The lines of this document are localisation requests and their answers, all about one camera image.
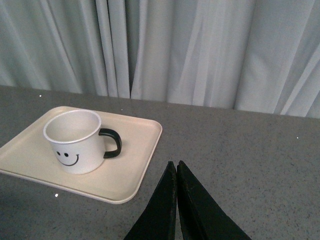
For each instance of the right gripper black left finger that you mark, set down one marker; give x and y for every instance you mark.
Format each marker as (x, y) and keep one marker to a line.
(158, 220)

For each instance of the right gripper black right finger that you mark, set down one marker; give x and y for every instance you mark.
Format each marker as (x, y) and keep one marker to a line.
(201, 218)

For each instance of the white smiley mug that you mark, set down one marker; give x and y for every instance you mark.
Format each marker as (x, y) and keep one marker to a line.
(79, 142)

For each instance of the cream rectangular tray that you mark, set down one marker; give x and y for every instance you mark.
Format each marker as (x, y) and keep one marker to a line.
(29, 156)

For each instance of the grey pleated curtain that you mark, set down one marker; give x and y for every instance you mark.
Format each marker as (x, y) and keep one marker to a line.
(251, 55)

